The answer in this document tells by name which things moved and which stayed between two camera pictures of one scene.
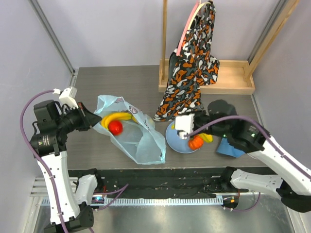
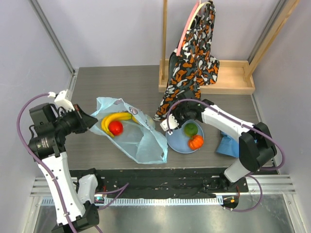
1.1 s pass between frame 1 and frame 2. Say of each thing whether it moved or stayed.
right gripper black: moved
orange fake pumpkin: stayed
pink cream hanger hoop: stayed
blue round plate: stayed
